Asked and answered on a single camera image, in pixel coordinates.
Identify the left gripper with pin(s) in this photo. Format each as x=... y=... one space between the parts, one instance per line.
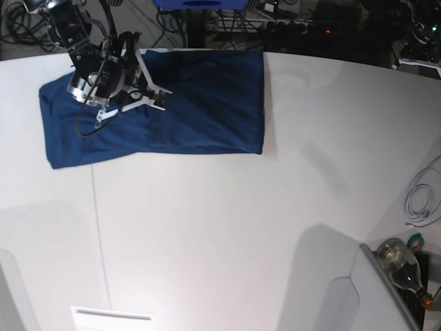
x=413 y=52

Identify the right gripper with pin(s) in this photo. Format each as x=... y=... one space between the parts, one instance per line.
x=98 y=69

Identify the blue t-shirt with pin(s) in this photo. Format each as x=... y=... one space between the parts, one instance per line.
x=216 y=105

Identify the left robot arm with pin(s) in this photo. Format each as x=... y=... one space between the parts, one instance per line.
x=422 y=42

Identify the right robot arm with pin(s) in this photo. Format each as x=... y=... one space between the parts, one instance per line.
x=67 y=16

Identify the blue box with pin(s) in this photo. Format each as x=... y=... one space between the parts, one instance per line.
x=202 y=4

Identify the black power strip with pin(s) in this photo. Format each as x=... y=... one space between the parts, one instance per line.
x=296 y=27

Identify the green tape roll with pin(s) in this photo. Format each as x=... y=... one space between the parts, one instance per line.
x=416 y=242

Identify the clear plastic bottle red cap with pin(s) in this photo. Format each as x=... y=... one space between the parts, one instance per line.
x=401 y=266

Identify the black tray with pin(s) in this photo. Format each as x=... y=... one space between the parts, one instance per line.
x=409 y=298

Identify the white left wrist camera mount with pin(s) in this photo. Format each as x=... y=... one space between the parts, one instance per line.
x=421 y=63

